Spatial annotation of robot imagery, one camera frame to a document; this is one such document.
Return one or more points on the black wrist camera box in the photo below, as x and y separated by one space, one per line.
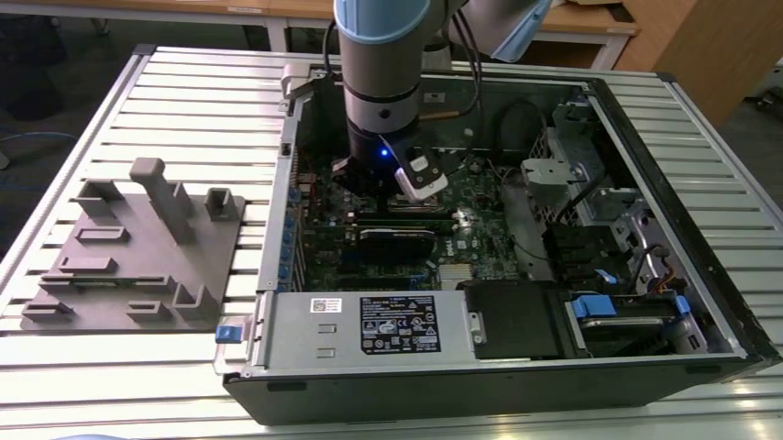
341 170

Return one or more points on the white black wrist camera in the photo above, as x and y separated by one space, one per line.
421 179

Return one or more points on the green motherboard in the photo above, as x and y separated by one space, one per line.
483 256

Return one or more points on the wooden cabinet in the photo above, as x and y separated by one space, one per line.
703 46

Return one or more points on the black plastic bracket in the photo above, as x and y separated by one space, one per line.
575 252

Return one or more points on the black graphics card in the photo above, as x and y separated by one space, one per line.
397 247

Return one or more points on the black plastic drive cover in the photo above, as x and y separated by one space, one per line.
513 321

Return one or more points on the CPU socket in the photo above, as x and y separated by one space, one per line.
428 207

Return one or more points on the blue case latch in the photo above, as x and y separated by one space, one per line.
229 333

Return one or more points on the hard disk in blue carrier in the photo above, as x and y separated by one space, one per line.
589 304

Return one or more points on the grey power supply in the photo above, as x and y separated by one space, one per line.
293 339

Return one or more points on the black grey PC case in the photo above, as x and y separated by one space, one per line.
428 394

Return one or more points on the black RAM slot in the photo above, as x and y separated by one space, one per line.
428 214

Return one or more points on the green RAM stick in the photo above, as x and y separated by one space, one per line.
403 224
100 284

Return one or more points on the black expansion slot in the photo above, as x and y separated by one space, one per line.
373 280

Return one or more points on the black office chair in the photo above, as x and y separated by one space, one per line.
30 69

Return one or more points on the grey parts rack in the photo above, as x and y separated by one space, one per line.
152 275

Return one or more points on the silver chipset heatsink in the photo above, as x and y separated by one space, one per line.
455 271

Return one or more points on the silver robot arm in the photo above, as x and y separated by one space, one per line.
379 91

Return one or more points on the silver metal drive cage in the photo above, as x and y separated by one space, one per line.
551 172

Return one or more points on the wooden desk white legs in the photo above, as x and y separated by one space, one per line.
580 20
92 4

